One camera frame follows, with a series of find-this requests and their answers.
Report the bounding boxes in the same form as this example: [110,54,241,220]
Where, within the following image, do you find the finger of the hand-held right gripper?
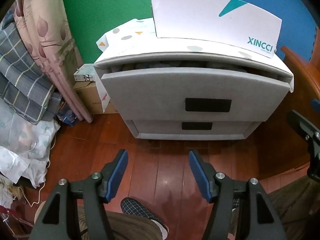
[287,110,320,146]

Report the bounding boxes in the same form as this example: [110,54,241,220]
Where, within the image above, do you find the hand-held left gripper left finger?
[30,149,129,240]

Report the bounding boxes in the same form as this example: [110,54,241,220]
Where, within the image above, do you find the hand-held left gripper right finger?
[189,150,288,240]

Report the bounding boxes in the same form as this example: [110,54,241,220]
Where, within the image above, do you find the small grey drawer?
[131,119,253,134]

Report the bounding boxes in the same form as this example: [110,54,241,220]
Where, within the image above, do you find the dark plaid slipper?
[121,197,169,233]

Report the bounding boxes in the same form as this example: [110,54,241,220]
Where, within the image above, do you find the brown wooden furniture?
[280,45,320,130]

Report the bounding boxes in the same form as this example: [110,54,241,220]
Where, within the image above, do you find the blue packet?
[57,100,79,127]

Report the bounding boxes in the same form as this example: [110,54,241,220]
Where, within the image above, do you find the brown cardboard box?
[74,81,118,115]

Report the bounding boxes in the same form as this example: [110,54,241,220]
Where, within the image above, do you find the white floral cloth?
[0,100,60,188]

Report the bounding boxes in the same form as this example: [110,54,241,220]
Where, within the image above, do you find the small teal and white box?
[73,64,97,82]

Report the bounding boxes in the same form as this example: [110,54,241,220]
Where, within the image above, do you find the grey nightstand cabinet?
[94,47,295,140]

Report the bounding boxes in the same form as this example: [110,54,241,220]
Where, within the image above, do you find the white patterned cover cloth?
[96,18,295,112]

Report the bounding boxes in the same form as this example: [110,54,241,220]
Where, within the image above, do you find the grey plaid blanket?
[0,12,62,125]

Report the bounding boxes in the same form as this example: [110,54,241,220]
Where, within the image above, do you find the white cardboard box teal print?
[150,0,283,59]

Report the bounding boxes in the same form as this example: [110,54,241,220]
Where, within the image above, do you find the pink floral rolled sheet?
[14,0,94,123]

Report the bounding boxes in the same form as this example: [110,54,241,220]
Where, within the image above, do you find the brown corduroy pants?
[75,174,320,240]

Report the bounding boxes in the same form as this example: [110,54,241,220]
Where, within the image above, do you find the white cable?
[22,140,55,207]

